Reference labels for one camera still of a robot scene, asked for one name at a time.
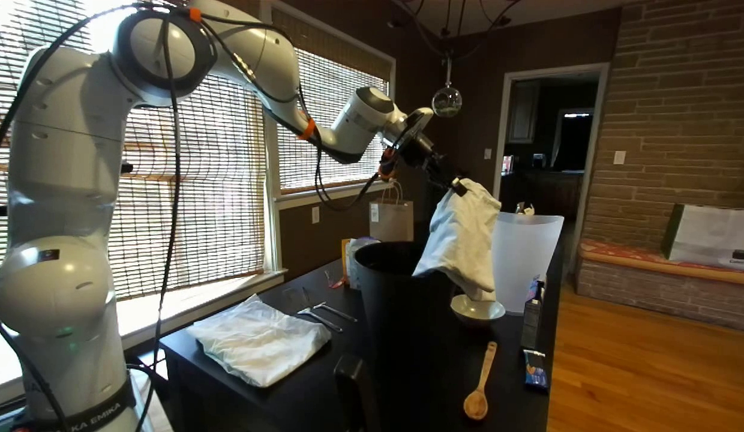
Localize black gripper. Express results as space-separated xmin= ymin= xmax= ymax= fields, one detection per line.
xmin=378 ymin=104 xmax=473 ymax=198

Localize white cloth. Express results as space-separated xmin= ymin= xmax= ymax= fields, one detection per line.
xmin=410 ymin=176 xmax=504 ymax=304

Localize translucent white bin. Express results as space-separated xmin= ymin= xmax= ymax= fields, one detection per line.
xmin=491 ymin=212 xmax=565 ymax=316

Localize black bin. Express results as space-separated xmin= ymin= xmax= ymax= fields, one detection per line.
xmin=349 ymin=239 xmax=470 ymax=432

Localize pale blue crinkled cloth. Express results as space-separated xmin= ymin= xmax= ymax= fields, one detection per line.
xmin=190 ymin=292 xmax=332 ymax=392

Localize white paper bag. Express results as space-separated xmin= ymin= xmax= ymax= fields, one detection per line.
xmin=367 ymin=179 xmax=416 ymax=244

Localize hanging glass globe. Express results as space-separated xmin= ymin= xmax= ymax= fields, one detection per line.
xmin=430 ymin=56 xmax=464 ymax=120

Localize white bowl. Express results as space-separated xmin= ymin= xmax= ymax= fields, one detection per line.
xmin=448 ymin=290 xmax=508 ymax=327

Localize dark bottle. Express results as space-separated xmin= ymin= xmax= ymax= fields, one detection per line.
xmin=520 ymin=275 xmax=547 ymax=353

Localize narrow bamboo window blind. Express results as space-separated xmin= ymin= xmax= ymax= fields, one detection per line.
xmin=274 ymin=38 xmax=390 ymax=190

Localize silver metal tongs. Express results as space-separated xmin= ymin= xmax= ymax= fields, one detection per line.
xmin=295 ymin=300 xmax=360 ymax=333

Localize black wooden table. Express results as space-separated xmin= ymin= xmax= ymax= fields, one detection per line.
xmin=157 ymin=237 xmax=565 ymax=432

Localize wooden spoon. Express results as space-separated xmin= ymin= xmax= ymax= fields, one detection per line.
xmin=460 ymin=339 xmax=498 ymax=423

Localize wide bamboo window blind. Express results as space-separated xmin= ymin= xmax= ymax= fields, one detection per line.
xmin=0 ymin=0 xmax=265 ymax=302

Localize white door frame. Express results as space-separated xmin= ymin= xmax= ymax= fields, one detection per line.
xmin=490 ymin=62 xmax=611 ymax=284

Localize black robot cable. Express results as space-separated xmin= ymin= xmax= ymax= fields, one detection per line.
xmin=0 ymin=0 xmax=406 ymax=432

